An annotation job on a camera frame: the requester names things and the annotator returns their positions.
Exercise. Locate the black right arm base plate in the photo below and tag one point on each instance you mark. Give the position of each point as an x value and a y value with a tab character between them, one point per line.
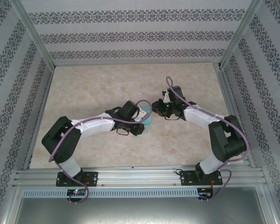
186	178

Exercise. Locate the aluminium side rail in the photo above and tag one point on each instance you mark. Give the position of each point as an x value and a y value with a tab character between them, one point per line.
233	93
38	121

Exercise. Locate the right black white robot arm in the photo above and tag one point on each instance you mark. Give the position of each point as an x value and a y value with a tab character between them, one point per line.
226	140

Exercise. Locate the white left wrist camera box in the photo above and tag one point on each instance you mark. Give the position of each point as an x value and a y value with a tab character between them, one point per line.
142	114

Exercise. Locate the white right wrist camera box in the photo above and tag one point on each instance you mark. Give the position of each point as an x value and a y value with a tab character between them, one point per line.
166	98

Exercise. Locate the aluminium mounting rail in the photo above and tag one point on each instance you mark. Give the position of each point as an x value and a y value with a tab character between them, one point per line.
140	177

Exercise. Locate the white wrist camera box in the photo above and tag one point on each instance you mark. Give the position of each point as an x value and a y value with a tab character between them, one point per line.
142	114
166	98

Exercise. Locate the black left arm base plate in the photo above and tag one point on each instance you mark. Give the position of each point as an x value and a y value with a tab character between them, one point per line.
93	178

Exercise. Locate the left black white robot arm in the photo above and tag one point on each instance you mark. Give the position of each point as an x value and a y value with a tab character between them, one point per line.
60	140

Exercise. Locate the aluminium frame post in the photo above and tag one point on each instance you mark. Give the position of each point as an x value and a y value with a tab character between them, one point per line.
241	32
33	35

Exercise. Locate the grey metal sheet panel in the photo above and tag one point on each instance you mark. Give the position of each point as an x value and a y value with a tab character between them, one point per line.
140	211

